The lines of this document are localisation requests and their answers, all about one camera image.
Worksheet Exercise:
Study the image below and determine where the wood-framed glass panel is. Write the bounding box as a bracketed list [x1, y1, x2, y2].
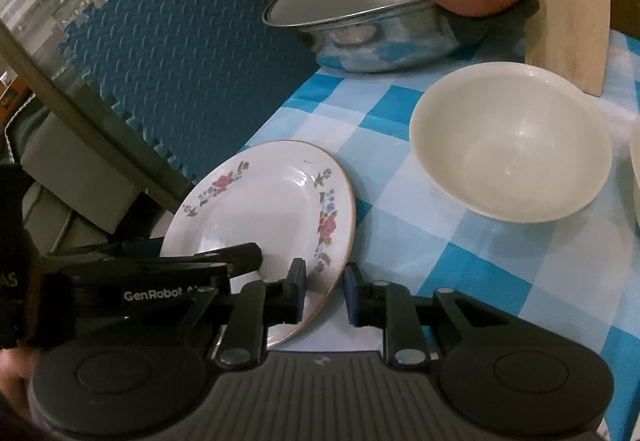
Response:
[0, 0, 201, 217]

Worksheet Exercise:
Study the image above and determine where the floral white plate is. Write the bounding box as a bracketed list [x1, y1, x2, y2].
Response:
[159, 140, 357, 351]

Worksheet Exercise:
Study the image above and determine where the steel pot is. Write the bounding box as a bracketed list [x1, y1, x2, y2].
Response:
[263, 0, 541, 73]

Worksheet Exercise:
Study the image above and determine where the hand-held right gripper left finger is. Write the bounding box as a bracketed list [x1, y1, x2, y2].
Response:
[175, 258, 307, 368]

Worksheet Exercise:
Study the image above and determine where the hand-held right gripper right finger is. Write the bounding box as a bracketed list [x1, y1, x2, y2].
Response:
[344, 262, 501, 367]

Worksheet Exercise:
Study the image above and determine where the grey cushioned seat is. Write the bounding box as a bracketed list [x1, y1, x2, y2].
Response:
[4, 94, 153, 258]

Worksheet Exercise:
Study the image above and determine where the white bowl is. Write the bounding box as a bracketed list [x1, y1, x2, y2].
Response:
[409, 62, 614, 223]

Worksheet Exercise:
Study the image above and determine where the blue checkered tablecloth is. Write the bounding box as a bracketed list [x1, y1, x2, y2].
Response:
[250, 28, 640, 441]

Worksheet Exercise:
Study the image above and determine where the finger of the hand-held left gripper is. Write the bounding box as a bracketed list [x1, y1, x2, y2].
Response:
[47, 237, 166, 263]
[164, 243, 264, 278]

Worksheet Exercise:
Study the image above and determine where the blue foam mat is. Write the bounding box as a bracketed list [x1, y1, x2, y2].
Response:
[82, 0, 322, 185]

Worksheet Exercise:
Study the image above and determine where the wooden knife block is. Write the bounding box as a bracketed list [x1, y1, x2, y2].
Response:
[514, 0, 612, 97]

